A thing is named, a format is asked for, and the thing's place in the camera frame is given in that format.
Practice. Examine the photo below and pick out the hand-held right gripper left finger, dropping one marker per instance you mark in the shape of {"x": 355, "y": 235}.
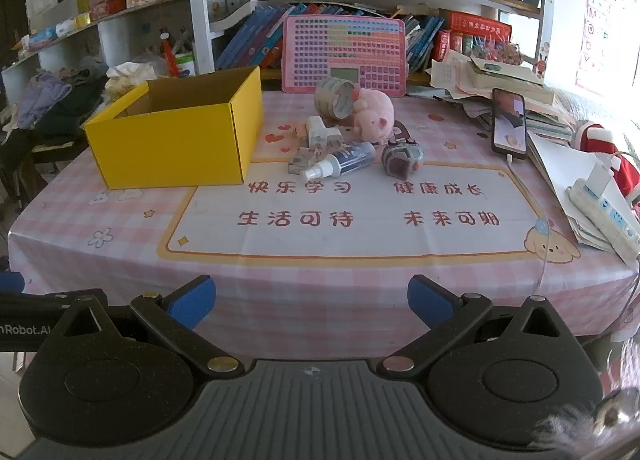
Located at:
{"x": 192, "y": 300}

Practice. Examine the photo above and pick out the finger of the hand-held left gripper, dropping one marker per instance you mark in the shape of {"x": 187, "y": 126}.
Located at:
{"x": 10, "y": 282}
{"x": 35, "y": 301}

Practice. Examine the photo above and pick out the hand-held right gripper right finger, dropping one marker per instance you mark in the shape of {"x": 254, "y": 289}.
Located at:
{"x": 427, "y": 300}

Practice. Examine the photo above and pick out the yellow cardboard box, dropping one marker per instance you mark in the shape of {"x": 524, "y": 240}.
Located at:
{"x": 175, "y": 150}

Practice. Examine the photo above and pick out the dark spray bottle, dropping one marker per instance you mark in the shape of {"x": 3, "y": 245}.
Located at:
{"x": 350, "y": 158}

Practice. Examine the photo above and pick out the small printed packet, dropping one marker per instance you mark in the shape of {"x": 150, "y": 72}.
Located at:
{"x": 302, "y": 160}

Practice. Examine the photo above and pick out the pink plush pig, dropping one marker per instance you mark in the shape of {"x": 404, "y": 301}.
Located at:
{"x": 372, "y": 110}

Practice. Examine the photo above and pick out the white green packet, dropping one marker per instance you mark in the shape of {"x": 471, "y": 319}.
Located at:
{"x": 322, "y": 90}

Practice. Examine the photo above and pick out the white and green container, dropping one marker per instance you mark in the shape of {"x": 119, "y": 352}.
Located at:
{"x": 186, "y": 65}

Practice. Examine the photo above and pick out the white paper sheets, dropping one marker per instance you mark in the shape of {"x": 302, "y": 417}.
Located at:
{"x": 555, "y": 165}

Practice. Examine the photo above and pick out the pile of clothes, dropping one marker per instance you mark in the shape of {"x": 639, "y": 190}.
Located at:
{"x": 60, "y": 100}

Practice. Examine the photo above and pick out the black smartphone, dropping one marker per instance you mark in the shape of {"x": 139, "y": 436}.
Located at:
{"x": 510, "y": 125}

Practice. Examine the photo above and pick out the white power strip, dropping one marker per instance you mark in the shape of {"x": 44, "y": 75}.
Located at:
{"x": 607, "y": 212}

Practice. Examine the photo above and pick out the white charger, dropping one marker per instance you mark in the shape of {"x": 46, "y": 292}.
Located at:
{"x": 600, "y": 180}

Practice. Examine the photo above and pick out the floral tissue box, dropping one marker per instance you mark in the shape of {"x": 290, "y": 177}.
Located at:
{"x": 130, "y": 80}

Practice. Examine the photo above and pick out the red and white cloth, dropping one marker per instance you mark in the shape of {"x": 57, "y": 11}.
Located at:
{"x": 592, "y": 138}

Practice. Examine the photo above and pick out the stack of papers and books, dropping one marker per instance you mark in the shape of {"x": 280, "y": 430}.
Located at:
{"x": 520, "y": 78}

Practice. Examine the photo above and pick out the red toy pen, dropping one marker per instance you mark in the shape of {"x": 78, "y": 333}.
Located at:
{"x": 171, "y": 60}

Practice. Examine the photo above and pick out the row of thin blue books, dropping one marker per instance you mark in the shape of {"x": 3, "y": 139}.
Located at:
{"x": 422, "y": 43}

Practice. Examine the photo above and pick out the pink learning tablet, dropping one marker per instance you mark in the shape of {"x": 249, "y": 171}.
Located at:
{"x": 345, "y": 45}

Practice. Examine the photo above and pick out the row of leaning picture books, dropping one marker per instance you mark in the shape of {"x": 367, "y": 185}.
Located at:
{"x": 250, "y": 35}

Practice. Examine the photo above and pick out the red cardboard box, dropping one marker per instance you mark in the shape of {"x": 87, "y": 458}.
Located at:
{"x": 475, "y": 23}

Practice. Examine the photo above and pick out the white wooden shelf unit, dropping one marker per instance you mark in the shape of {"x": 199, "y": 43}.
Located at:
{"x": 200, "y": 15}

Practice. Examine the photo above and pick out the red gift box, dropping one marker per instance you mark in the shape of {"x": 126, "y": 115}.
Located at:
{"x": 107, "y": 3}

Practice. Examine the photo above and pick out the alphabet wall poster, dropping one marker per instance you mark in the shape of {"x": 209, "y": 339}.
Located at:
{"x": 607, "y": 15}

